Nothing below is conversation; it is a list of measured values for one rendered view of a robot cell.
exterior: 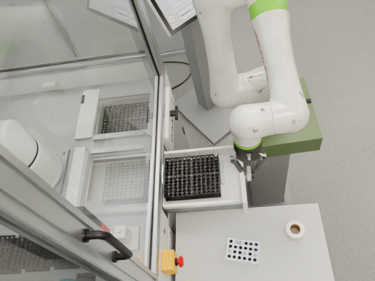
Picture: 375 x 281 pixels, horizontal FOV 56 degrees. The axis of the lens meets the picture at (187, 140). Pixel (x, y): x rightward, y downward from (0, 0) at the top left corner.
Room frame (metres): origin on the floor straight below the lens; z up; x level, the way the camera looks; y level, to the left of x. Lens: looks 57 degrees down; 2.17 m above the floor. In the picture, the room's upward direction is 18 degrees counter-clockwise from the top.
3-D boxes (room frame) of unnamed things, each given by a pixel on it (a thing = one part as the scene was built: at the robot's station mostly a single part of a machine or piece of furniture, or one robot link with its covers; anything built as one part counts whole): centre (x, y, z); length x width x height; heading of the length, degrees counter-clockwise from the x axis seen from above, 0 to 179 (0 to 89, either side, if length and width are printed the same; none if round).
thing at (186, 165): (0.67, 0.03, 0.87); 0.22 x 0.18 x 0.06; 75
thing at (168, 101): (1.00, 0.05, 0.87); 0.29 x 0.02 x 0.11; 165
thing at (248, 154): (0.58, -0.18, 1.16); 0.12 x 0.09 x 0.06; 165
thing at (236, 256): (0.35, -0.07, 0.78); 0.12 x 0.08 x 0.04; 64
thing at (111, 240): (0.28, 0.22, 1.45); 0.05 x 0.03 x 0.19; 75
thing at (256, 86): (0.87, -0.36, 1.02); 0.16 x 0.13 x 0.19; 80
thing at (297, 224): (0.37, -0.28, 0.78); 0.07 x 0.07 x 0.04
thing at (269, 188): (0.87, -0.37, 0.38); 0.30 x 0.30 x 0.76; 78
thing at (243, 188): (0.62, -0.17, 0.87); 0.29 x 0.02 x 0.11; 165
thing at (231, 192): (0.67, 0.04, 0.86); 0.40 x 0.26 x 0.06; 75
